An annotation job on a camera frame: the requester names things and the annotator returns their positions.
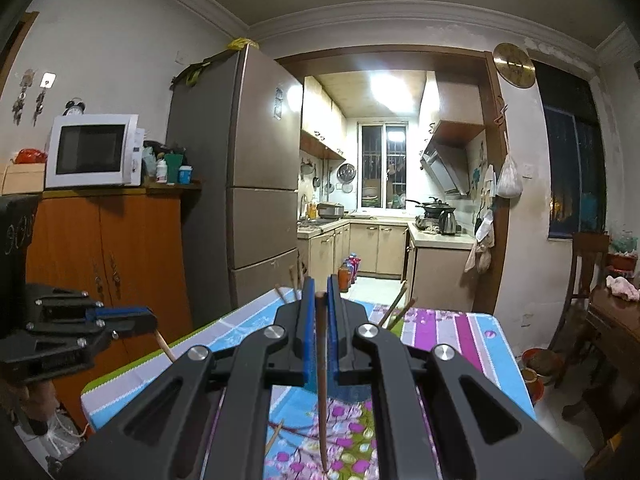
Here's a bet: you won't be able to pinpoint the beige base cabinets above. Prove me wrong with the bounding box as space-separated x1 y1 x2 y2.
297 219 409 282

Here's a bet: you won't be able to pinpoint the gold wall clock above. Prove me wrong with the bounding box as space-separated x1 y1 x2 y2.
492 42 536 89

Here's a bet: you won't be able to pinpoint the orange wooden cabinet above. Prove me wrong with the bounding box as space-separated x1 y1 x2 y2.
22 182 203 436

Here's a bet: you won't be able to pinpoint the beige wall cabinets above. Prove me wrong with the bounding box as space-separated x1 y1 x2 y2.
299 77 349 161

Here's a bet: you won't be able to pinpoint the beige counter cabinet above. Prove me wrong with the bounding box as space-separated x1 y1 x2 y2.
404 225 477 307

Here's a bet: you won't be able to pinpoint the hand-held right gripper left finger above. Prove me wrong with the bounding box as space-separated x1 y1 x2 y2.
62 275 321 480

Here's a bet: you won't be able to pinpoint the steel range hood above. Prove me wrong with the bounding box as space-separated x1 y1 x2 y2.
419 120 487 197

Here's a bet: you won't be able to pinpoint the dark wooden chair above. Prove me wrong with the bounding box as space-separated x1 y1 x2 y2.
549 232 611 387

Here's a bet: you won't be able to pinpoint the red plastic object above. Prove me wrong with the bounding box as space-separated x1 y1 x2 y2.
14 147 49 165

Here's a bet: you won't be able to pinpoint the black wok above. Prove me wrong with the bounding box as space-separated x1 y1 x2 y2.
404 198 456 216

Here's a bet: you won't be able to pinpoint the dark wooden table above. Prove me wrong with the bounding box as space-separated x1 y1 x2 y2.
561 284 640 480

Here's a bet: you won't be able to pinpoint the white hanging plastic bag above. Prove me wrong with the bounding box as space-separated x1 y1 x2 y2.
494 152 525 199

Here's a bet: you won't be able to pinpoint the potted plant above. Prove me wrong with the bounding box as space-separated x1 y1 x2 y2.
606 229 640 277

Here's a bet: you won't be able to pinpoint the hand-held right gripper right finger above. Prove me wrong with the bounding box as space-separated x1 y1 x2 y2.
326 274 587 480

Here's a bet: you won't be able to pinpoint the green plastic container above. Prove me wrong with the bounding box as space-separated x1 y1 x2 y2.
163 152 185 185

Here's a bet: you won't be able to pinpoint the striped floral tablecloth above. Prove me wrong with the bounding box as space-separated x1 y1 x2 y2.
80 286 537 480

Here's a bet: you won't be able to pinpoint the hanging key bunches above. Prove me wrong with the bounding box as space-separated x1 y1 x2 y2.
12 69 56 127

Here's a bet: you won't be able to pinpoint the brown refrigerator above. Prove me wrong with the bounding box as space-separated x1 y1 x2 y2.
166 42 305 314

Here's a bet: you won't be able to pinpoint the barred kitchen window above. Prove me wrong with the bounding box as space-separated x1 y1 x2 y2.
357 120 409 209

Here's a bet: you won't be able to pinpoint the green cloth bag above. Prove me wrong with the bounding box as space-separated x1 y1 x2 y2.
172 59 214 87

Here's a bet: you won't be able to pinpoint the white microwave oven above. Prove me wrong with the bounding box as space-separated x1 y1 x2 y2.
45 113 146 190

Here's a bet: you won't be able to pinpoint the pink cloth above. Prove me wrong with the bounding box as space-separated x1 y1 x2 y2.
605 274 640 304

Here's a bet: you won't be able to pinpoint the person's left hand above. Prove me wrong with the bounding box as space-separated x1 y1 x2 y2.
15 377 59 434

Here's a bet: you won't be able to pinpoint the red plastic basin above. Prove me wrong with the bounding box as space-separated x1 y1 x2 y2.
519 347 564 407

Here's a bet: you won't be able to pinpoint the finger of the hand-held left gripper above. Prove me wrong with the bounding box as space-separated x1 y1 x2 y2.
0 327 122 378
27 283 157 340

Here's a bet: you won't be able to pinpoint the beige cardboard box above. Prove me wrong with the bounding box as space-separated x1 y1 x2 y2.
0 162 49 196

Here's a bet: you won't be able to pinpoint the hanging beige cloth bags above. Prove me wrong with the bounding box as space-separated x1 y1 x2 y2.
464 165 497 274

